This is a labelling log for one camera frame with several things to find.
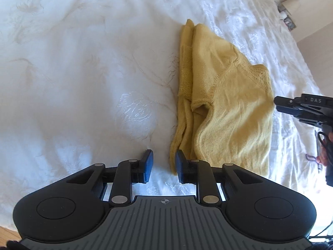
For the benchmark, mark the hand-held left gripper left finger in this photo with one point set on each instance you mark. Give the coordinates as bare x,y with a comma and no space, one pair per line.
148,166

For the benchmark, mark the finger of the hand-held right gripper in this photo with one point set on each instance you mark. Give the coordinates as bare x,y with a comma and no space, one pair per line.
286,101
286,110

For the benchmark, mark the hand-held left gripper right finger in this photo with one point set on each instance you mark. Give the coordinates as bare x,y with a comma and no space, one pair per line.
180,168

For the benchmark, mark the beige bedside lamp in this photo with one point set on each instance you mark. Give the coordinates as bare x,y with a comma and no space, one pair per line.
291,4

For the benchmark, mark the yellow knit sweater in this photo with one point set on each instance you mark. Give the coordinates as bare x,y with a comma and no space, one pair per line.
223,104

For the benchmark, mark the white embroidered bedspread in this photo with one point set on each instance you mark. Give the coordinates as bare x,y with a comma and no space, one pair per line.
85,70

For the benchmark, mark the person's right hand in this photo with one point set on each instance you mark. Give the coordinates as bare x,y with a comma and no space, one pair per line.
326,156

